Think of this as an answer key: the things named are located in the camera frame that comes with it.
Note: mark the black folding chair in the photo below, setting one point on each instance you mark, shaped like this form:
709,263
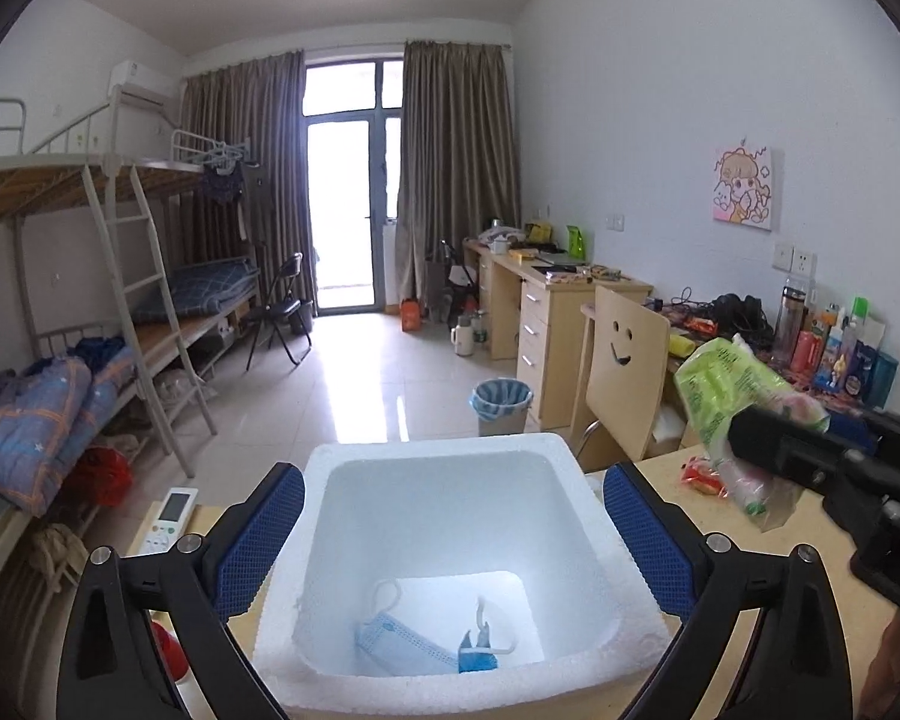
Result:
289,307

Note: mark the glass balcony door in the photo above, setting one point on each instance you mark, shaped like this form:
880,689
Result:
345,202

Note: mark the red plastic bag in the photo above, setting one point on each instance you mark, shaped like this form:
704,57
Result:
101,476

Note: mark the green packet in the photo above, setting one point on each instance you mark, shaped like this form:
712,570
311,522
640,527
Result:
577,241

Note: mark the white remote control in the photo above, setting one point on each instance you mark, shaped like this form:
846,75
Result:
172,514

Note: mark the folded blue checked blanket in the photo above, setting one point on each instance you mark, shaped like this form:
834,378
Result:
195,289

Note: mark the dark blue lotion bottle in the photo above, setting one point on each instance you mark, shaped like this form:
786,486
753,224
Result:
856,371

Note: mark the white air conditioner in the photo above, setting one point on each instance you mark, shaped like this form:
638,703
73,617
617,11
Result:
139,82

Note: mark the white wall socket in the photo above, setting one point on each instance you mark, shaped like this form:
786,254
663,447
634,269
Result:
793,258

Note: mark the brown curtain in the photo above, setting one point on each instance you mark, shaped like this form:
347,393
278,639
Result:
247,135
457,165

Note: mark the red bottle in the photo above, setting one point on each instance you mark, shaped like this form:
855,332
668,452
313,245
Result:
805,352

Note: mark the dark hanging clothes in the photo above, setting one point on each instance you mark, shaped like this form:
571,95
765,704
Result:
221,184

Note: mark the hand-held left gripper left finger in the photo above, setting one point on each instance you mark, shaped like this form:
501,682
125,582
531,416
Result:
262,540

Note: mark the white foam box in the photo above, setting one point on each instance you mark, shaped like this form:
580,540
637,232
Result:
435,510

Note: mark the metal bed ladder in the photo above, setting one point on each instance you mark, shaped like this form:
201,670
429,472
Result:
139,240

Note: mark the clear dark-lidded water bottle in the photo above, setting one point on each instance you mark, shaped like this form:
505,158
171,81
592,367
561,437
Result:
791,322

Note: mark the wooden chair with smiley face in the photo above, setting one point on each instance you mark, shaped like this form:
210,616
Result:
622,390

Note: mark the cartoon wall poster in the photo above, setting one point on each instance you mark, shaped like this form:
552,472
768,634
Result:
746,187

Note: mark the trash bin with blue liner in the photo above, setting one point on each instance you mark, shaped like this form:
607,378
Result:
501,409

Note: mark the yellow object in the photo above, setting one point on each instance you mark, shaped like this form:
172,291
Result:
679,343

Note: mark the black headphones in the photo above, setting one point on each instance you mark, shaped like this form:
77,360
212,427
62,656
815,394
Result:
735,311

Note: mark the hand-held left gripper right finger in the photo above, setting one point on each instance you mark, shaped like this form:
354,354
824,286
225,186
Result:
645,540

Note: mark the green plastic bag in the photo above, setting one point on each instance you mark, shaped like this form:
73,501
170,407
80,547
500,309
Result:
720,390

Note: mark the folded blue face mask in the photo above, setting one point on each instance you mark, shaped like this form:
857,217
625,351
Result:
476,661

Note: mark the blue orange quilt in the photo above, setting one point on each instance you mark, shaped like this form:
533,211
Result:
37,420

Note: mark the metal bunk bed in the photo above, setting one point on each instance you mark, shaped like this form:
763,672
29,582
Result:
15,180

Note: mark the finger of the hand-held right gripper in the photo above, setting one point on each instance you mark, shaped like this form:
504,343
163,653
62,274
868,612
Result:
892,431
780,446

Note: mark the red snack packet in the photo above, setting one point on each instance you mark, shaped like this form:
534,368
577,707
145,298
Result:
701,476

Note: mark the white kettle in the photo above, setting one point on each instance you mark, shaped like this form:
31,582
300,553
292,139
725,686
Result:
464,337

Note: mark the red round object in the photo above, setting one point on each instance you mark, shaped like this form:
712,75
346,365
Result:
166,652

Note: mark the patterned table cloth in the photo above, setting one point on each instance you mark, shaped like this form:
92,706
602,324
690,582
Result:
720,341

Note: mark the wooden desk with drawers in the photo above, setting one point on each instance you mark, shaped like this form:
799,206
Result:
551,345

